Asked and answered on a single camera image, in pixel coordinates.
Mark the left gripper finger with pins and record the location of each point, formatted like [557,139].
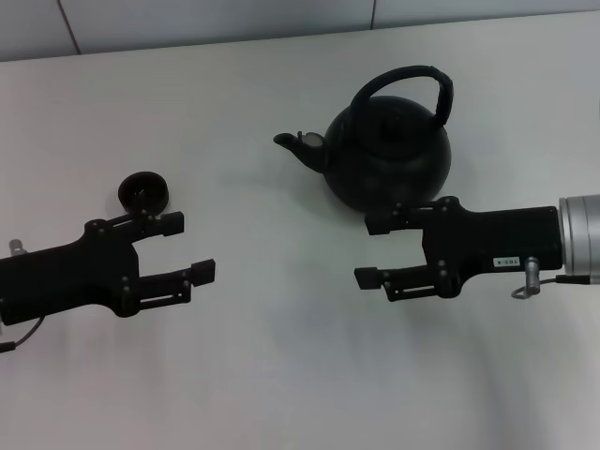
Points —
[171,223]
[204,272]

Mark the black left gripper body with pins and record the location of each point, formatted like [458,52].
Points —
[70,276]

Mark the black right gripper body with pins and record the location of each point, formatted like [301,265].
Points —
[492,239]

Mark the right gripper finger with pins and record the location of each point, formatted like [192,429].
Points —
[379,225]
[365,278]

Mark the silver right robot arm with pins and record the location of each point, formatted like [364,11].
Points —
[581,234]

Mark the black round teapot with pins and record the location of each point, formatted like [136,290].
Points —
[389,154]

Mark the small black teacup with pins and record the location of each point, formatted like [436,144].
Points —
[140,184]

